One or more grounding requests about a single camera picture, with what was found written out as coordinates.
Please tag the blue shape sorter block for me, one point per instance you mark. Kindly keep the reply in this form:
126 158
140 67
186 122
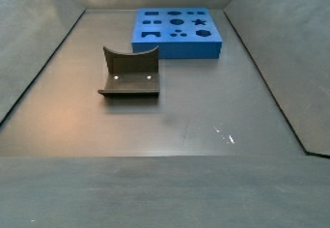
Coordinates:
184 32

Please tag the black curved holder stand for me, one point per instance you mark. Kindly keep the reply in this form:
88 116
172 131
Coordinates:
133 73

